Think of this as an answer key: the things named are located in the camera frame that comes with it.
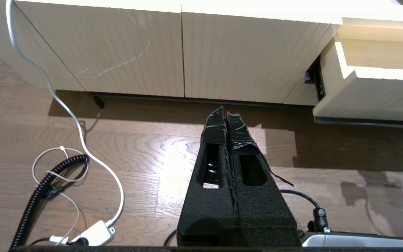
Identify white power adapter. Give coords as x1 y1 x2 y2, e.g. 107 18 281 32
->
72 220 115 246

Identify white ribbed cabinet door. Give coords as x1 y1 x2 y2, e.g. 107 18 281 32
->
14 0 185 98
182 5 342 104

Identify white power cable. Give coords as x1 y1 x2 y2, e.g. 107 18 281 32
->
6 0 124 228

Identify white low cabinet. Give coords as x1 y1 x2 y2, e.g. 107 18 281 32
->
0 0 403 107

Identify thin white cable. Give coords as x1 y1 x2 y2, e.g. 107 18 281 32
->
32 146 90 245

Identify black coiled cable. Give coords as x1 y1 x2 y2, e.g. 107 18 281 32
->
9 154 89 250

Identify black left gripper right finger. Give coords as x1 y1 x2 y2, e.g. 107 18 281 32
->
225 112 297 229

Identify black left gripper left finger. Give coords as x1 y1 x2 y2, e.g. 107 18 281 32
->
177 106 239 233

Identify white ribbed drawer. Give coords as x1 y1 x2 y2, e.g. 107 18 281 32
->
313 17 403 128

